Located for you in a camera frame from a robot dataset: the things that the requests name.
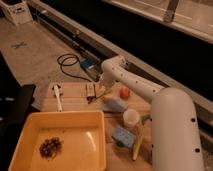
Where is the dark crumbs pile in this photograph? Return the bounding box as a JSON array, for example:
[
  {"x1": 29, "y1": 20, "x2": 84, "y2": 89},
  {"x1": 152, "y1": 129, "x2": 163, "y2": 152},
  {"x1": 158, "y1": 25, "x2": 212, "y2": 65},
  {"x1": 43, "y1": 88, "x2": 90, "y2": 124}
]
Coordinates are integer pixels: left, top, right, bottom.
[{"x1": 39, "y1": 137, "x2": 62, "y2": 159}]

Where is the white crate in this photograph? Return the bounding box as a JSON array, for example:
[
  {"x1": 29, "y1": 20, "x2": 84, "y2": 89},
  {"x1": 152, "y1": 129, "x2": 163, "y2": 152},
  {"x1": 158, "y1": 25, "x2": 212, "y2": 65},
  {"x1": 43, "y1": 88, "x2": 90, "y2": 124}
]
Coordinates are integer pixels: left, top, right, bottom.
[{"x1": 0, "y1": 0, "x2": 33, "y2": 26}]

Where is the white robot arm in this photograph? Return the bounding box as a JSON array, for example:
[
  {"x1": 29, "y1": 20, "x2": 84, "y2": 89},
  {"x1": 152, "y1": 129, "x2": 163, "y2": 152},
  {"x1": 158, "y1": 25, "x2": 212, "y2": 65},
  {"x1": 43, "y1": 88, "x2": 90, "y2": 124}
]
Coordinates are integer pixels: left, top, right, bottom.
[{"x1": 100, "y1": 55, "x2": 205, "y2": 171}]

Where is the white handled kitchen tool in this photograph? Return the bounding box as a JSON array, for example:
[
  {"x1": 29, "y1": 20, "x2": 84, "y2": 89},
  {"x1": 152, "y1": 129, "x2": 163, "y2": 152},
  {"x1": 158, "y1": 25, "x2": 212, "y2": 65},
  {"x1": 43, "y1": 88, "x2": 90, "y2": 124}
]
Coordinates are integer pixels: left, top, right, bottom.
[{"x1": 53, "y1": 85, "x2": 63, "y2": 112}]

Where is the blue black power box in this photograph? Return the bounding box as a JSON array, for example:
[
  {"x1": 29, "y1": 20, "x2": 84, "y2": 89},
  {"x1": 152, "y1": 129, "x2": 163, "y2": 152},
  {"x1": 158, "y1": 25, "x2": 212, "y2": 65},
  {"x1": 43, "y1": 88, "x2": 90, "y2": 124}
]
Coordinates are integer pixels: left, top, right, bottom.
[{"x1": 80, "y1": 59, "x2": 102, "y2": 82}]

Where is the orange tomato toy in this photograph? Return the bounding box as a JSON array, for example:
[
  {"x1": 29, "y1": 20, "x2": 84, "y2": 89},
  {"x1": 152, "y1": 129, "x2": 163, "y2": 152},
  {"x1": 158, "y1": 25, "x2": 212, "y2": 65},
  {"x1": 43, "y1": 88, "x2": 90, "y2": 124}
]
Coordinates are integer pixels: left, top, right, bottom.
[{"x1": 120, "y1": 88, "x2": 130, "y2": 99}]

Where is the yellow plastic tub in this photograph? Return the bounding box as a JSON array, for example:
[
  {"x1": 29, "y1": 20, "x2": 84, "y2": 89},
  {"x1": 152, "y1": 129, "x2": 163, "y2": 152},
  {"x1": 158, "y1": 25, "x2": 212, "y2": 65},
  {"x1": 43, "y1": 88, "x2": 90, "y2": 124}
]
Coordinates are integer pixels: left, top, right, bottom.
[{"x1": 8, "y1": 111, "x2": 106, "y2": 171}]

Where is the black cable loop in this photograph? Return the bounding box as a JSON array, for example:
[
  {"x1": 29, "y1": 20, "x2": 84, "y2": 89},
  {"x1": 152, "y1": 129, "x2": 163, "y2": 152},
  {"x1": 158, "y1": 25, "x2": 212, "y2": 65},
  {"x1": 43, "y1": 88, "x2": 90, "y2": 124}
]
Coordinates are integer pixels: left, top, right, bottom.
[{"x1": 56, "y1": 53, "x2": 93, "y2": 83}]

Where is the small metal rectangular box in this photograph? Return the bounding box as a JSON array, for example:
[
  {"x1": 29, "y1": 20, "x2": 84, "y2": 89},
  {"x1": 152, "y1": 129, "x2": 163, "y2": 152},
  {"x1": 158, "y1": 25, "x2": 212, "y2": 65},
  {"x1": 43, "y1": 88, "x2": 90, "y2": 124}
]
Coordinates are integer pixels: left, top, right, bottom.
[{"x1": 86, "y1": 83, "x2": 96, "y2": 100}]

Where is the green chili pepper toy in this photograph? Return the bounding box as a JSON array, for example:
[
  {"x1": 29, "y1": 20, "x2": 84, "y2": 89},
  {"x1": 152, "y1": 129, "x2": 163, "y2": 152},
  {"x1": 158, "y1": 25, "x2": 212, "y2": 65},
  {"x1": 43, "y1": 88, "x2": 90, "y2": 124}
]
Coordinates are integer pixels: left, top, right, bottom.
[{"x1": 141, "y1": 114, "x2": 151, "y2": 125}]

